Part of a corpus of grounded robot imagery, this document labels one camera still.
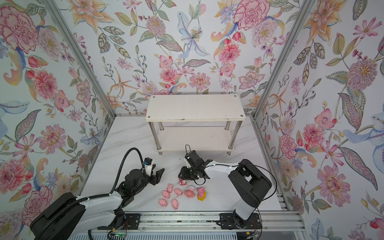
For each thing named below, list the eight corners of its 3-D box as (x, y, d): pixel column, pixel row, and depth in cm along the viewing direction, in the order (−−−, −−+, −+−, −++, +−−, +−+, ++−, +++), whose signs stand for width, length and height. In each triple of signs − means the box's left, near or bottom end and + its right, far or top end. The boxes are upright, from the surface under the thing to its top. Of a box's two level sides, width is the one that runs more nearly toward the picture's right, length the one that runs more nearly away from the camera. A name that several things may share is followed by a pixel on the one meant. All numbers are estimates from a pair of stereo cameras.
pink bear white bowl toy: (184, 197, 83) (184, 196, 81) (184, 187, 86) (184, 185, 85) (194, 197, 83) (194, 196, 81) (194, 187, 86) (194, 185, 85)
